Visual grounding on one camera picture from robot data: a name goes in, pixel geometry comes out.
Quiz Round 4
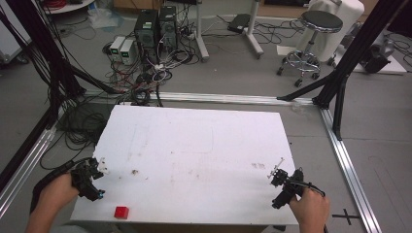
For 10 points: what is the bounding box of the black sleeved gripper cable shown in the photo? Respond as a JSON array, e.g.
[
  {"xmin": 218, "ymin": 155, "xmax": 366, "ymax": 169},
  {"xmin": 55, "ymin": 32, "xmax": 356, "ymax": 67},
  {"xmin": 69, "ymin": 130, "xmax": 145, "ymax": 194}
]
[{"xmin": 29, "ymin": 157, "xmax": 89, "ymax": 215}]

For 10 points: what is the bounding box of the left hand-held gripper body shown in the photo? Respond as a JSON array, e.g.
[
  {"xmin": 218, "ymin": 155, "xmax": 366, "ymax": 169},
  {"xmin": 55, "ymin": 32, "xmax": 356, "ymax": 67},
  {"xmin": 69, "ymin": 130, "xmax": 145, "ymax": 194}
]
[{"xmin": 71, "ymin": 157, "xmax": 106, "ymax": 202}]

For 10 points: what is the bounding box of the black frame post with cables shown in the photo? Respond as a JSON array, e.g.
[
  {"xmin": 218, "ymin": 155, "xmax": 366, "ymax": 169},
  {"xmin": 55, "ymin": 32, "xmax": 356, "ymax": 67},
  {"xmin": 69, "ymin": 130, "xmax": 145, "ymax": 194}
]
[{"xmin": 0, "ymin": 0, "xmax": 125, "ymax": 130}]

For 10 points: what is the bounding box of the person's left hand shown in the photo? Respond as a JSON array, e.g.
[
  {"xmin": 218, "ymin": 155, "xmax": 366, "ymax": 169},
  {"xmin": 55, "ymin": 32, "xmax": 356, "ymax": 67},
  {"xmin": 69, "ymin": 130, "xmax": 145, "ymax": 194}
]
[{"xmin": 41, "ymin": 172, "xmax": 81, "ymax": 212}]

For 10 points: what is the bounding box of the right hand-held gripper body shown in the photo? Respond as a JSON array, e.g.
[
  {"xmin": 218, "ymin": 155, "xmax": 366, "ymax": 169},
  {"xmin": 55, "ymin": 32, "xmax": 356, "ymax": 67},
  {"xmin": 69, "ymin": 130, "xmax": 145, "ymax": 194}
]
[{"xmin": 270, "ymin": 168, "xmax": 305, "ymax": 210}]

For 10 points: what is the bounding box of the white floor board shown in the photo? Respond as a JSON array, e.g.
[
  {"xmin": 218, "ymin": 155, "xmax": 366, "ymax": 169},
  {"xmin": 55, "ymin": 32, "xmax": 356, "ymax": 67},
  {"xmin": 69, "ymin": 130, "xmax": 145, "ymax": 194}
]
[{"xmin": 333, "ymin": 48, "xmax": 408, "ymax": 76}]

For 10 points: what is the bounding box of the white round table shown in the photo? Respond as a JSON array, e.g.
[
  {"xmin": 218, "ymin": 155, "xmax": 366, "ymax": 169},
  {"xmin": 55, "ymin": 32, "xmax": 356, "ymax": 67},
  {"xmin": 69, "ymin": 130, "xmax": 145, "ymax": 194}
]
[{"xmin": 41, "ymin": 0, "xmax": 95, "ymax": 16}]

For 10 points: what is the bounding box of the white metal table leg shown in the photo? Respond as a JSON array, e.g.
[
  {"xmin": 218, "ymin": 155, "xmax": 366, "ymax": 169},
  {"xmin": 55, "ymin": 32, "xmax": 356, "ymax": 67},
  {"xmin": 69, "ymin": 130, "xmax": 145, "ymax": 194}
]
[
  {"xmin": 193, "ymin": 0, "xmax": 211, "ymax": 63},
  {"xmin": 244, "ymin": 0, "xmax": 265, "ymax": 60}
]

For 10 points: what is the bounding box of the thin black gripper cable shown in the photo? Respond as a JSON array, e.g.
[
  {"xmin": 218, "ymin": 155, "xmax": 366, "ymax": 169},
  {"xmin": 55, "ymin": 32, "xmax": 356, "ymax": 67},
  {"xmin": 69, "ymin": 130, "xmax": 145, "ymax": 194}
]
[{"xmin": 291, "ymin": 180, "xmax": 326, "ymax": 198}]

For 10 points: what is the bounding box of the black frame brace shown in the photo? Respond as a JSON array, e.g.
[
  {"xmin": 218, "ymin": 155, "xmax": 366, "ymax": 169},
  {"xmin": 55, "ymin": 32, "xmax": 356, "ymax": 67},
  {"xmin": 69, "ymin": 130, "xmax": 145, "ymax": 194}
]
[{"xmin": 332, "ymin": 75, "xmax": 350, "ymax": 141}]

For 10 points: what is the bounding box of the person's right hand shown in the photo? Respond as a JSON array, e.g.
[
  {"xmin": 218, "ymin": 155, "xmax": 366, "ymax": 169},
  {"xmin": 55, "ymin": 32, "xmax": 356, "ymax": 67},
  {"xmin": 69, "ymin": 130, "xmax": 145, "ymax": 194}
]
[{"xmin": 289, "ymin": 187, "xmax": 331, "ymax": 226}]

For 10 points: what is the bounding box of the white cabinet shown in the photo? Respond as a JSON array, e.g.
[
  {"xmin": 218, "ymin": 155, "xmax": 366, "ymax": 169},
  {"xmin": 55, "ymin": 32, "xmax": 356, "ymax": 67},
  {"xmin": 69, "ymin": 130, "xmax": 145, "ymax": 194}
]
[{"xmin": 0, "ymin": 0, "xmax": 32, "ymax": 65}]

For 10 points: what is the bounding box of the long aluminium floor rail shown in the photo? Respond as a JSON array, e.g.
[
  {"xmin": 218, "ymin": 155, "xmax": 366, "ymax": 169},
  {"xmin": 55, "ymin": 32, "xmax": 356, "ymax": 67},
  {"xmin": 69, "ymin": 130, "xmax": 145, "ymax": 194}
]
[{"xmin": 83, "ymin": 89, "xmax": 316, "ymax": 107}]

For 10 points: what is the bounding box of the slim black computer tower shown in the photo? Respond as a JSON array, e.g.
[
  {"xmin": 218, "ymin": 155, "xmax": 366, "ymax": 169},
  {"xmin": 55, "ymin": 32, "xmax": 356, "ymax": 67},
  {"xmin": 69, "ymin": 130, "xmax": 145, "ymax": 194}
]
[{"xmin": 157, "ymin": 5, "xmax": 179, "ymax": 50}]

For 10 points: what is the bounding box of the large black computer tower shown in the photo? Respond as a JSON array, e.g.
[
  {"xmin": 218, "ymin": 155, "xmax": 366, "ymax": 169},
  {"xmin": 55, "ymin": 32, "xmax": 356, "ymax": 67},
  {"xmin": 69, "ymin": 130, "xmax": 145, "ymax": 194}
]
[{"xmin": 133, "ymin": 9, "xmax": 160, "ymax": 64}]

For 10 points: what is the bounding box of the tangle of floor cables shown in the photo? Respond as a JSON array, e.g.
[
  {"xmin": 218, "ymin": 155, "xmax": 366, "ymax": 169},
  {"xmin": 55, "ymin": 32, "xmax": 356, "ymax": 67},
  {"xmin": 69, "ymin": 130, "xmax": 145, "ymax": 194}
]
[{"xmin": 38, "ymin": 13, "xmax": 202, "ymax": 171}]

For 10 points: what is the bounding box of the red block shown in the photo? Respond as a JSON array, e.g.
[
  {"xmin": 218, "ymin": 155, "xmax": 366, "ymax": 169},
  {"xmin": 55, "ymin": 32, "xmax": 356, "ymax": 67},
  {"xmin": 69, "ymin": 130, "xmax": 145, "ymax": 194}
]
[{"xmin": 114, "ymin": 206, "xmax": 130, "ymax": 220}]

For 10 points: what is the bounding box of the clear plastic bag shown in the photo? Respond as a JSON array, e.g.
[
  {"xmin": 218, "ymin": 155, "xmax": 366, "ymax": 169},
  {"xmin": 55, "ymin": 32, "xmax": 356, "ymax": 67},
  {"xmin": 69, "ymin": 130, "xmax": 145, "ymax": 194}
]
[{"xmin": 86, "ymin": 7, "xmax": 125, "ymax": 31}]

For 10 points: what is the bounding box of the black round chrome stool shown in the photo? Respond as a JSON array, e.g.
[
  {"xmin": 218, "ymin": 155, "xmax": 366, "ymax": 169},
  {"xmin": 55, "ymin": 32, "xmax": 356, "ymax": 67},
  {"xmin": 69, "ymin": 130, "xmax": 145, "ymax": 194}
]
[{"xmin": 276, "ymin": 10, "xmax": 344, "ymax": 88}]

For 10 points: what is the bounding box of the red cable coil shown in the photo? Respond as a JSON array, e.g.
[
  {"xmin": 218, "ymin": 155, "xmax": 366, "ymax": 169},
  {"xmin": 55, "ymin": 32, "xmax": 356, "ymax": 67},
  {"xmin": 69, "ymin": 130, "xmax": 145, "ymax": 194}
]
[{"xmin": 43, "ymin": 0, "xmax": 68, "ymax": 10}]

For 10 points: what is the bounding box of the white power supply unit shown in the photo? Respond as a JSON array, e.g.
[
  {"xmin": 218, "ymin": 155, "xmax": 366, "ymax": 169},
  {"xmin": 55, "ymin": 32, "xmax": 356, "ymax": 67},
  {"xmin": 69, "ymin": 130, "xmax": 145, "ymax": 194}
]
[
  {"xmin": 119, "ymin": 39, "xmax": 137, "ymax": 66},
  {"xmin": 109, "ymin": 35, "xmax": 126, "ymax": 63}
]

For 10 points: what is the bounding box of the flat black box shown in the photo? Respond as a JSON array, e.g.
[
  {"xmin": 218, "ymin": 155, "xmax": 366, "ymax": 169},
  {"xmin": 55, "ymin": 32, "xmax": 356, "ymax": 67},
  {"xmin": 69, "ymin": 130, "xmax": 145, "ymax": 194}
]
[{"xmin": 226, "ymin": 13, "xmax": 253, "ymax": 35}]

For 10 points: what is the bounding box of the black device on board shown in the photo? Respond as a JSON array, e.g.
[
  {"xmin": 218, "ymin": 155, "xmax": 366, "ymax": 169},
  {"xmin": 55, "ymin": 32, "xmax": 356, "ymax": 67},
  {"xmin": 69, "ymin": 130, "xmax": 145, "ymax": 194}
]
[{"xmin": 359, "ymin": 34, "xmax": 396, "ymax": 75}]

